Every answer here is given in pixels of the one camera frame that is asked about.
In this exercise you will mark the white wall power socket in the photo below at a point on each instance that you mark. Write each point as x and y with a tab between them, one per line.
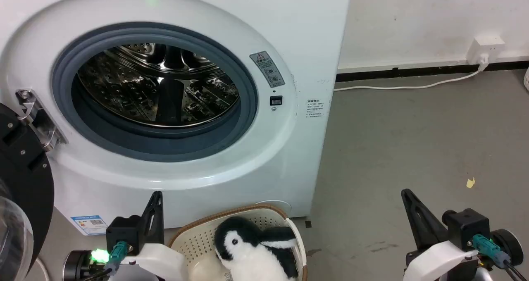
484	49

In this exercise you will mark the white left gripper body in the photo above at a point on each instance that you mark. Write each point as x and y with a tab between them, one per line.
159	258

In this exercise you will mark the white front-load washing machine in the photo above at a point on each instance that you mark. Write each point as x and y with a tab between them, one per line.
297	33

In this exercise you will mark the stainless steel washer drum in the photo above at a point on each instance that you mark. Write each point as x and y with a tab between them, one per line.
136	86

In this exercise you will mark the round drain filter cover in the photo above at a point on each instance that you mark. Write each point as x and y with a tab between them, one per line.
275	205

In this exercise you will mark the black wall baseboard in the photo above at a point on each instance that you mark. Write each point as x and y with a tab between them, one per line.
413	71

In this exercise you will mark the grey warning sticker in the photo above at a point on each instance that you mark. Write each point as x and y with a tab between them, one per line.
268	69

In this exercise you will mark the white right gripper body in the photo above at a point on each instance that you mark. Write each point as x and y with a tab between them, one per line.
438	260

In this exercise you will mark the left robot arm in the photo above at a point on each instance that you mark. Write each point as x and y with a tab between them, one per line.
76	265

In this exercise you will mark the black white plush penguin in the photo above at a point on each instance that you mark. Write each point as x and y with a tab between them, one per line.
252	252

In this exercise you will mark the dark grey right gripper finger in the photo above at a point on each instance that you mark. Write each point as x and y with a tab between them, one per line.
421	221

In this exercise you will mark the metal door hinge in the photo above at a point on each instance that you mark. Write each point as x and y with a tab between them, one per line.
39	120

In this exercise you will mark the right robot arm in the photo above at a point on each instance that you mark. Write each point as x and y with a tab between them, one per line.
508	244

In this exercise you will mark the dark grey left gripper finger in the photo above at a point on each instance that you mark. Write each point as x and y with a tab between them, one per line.
153	219

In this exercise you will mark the yellow paper scrap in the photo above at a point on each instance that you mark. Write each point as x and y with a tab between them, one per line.
470	183

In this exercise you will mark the small printed text label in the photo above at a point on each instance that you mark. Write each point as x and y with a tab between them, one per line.
315	108

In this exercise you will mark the black door latch socket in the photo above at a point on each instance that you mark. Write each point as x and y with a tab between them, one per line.
276	101

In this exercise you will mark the blue energy label sticker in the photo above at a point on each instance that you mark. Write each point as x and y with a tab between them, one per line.
89	224

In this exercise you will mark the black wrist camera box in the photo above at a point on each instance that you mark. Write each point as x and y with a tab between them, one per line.
467	227
124	231

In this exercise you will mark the black washer door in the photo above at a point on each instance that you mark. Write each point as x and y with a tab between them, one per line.
25	177

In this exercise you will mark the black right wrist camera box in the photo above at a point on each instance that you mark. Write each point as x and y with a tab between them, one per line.
467	227

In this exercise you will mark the grey rubber door gasket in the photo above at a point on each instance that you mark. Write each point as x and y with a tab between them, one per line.
248	107

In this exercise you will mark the white object at edge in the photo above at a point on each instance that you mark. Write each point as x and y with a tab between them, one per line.
527	79

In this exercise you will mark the beige perforated laundry basket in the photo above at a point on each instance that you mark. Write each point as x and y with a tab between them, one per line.
194	241

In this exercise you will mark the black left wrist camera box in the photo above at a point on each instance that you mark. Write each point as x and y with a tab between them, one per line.
124	231

